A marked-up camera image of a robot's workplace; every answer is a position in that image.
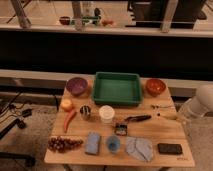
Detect white cup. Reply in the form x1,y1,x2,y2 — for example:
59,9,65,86
99,105,115,124

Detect small metal key item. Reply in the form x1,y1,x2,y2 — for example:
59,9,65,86
151,105,174,109

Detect grey-blue folded cloth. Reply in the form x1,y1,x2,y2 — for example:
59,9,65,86
125,137,153,162

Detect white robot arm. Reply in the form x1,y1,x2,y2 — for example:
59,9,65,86
178,85,213,121

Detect black cables on floor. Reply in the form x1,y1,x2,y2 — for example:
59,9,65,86
0,92,34,141

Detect green object on shelf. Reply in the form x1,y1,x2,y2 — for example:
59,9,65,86
70,16,100,26

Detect green plastic tray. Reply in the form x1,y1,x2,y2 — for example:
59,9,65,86
92,72,142,106

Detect bunch of red grapes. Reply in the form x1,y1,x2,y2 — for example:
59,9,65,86
48,136,83,153

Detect purple bowl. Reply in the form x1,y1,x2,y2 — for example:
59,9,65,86
66,77,88,96

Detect blue sponge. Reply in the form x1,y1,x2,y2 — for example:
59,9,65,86
85,132,101,155

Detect black rectangular case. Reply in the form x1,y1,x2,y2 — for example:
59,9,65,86
157,143,182,155

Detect red bowl on shelf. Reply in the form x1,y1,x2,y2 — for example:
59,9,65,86
59,16,70,25

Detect red object on shelf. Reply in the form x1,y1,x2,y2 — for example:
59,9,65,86
101,20,114,26

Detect orange carrot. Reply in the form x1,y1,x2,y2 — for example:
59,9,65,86
63,109,76,133

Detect yellow-red apple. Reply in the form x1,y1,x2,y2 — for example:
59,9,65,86
60,99,73,111

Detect orange-red bowl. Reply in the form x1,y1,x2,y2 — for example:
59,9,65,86
145,78,166,97

